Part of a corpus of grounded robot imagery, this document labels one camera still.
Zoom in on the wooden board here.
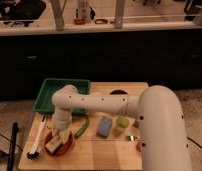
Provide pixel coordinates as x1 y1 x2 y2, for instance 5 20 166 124
17 81 150 171

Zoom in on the red bowl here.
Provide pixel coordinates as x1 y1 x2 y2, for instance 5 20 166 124
43 132 75 156

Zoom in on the black pole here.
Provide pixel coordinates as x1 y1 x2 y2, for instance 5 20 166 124
7 122 19 171

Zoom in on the green curved vegetable toy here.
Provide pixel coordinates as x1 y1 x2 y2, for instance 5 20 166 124
74 116 90 139

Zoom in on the green plastic tray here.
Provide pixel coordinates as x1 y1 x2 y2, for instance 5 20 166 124
33 78 90 115

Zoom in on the black bag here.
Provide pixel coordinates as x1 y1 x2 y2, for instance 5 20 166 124
0 0 46 27

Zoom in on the orange fruit toy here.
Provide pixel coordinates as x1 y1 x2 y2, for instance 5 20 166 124
136 141 142 152

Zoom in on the white bottle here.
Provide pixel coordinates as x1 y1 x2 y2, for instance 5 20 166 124
77 0 91 23

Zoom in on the silver fork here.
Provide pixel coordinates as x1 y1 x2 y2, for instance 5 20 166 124
126 135 140 141

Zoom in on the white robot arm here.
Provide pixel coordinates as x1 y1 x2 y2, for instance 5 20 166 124
52 85 192 171

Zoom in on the blue sponge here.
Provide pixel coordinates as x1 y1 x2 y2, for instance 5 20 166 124
97 116 112 138

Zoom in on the green plastic cup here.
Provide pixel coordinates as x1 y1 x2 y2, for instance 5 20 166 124
115 116 129 133

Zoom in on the small brown object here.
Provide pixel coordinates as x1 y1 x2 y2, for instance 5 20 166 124
133 120 139 128

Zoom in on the white eraser block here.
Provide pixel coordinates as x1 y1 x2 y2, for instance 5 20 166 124
44 138 67 156

